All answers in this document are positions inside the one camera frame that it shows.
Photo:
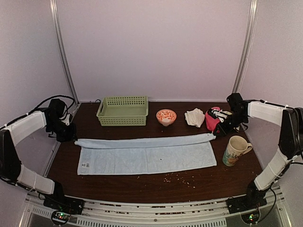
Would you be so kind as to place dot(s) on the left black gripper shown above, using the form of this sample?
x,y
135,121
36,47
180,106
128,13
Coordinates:
x,y
71,135

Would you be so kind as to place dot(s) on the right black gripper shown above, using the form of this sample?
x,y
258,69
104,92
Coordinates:
x,y
225,131

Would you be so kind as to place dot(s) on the light blue towel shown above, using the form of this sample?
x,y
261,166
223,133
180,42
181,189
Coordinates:
x,y
145,156

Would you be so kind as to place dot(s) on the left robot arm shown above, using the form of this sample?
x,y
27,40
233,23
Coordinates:
x,y
52,114

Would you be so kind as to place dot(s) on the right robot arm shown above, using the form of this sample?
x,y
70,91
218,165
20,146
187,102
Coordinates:
x,y
289,125

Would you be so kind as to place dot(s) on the pink towel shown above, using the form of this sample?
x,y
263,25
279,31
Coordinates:
x,y
210,122

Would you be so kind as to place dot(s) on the yellow patterned cloth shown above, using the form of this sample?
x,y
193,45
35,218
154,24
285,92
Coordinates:
x,y
232,122

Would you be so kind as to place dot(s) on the cream floral mug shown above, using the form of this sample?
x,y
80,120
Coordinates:
x,y
237,146

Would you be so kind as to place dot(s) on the white folded towel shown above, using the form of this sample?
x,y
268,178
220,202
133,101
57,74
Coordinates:
x,y
195,117

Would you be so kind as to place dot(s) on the red patterned white bowl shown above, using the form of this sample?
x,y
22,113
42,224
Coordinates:
x,y
166,117

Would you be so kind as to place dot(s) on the green plastic basket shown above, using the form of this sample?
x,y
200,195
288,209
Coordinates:
x,y
123,111

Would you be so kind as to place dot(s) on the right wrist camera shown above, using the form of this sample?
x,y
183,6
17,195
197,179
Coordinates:
x,y
220,114

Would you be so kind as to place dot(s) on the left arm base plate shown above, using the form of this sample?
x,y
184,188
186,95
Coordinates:
x,y
69,205

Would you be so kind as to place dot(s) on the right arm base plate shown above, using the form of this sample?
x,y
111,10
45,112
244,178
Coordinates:
x,y
240,204

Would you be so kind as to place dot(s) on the front aluminium rail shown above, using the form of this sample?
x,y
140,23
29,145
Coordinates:
x,y
209,213

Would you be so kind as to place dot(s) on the right aluminium frame post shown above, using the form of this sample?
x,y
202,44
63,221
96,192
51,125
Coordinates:
x,y
246,46

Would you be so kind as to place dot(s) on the aluminium frame post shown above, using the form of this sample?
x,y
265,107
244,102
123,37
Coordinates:
x,y
246,46
62,52

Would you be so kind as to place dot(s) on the left aluminium frame post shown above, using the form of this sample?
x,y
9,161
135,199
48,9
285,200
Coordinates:
x,y
62,52

